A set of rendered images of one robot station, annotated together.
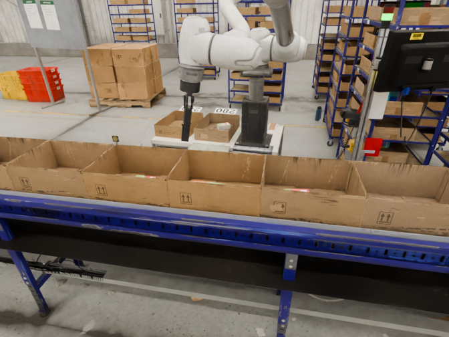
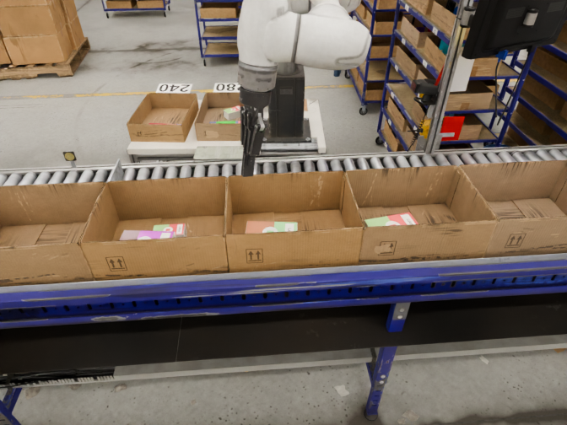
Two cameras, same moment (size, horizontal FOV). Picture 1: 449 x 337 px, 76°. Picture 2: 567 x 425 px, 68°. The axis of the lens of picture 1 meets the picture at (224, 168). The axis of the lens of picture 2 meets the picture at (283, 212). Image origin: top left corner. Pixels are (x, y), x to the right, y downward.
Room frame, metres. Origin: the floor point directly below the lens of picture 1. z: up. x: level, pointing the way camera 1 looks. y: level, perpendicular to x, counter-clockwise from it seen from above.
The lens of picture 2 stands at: (0.15, 0.31, 1.82)
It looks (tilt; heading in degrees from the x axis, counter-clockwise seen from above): 39 degrees down; 344
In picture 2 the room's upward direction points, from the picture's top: straight up
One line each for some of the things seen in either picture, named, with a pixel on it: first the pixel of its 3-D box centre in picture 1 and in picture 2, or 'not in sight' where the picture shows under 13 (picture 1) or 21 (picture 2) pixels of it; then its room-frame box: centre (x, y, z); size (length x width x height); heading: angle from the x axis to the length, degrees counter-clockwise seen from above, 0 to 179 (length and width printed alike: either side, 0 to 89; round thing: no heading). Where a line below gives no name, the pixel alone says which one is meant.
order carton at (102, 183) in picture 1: (139, 175); (165, 227); (1.20, 0.41, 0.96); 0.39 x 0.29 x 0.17; 79
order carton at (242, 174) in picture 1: (220, 182); (290, 220); (1.12, 0.02, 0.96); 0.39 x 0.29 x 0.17; 79
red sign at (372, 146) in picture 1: (367, 146); (445, 129); (1.70, -0.93, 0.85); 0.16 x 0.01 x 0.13; 79
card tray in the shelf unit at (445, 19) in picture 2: not in sight; (470, 18); (2.25, -1.35, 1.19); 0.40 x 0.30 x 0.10; 169
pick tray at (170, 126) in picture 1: (180, 124); (165, 115); (2.33, 0.37, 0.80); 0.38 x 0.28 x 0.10; 162
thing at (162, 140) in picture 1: (221, 133); (231, 123); (2.27, 0.02, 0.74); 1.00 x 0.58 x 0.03; 75
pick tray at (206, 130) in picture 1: (218, 126); (227, 115); (2.24, 0.05, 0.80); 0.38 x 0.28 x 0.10; 164
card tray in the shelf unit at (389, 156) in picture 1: (380, 146); (445, 117); (2.25, -1.35, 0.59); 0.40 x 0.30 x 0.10; 167
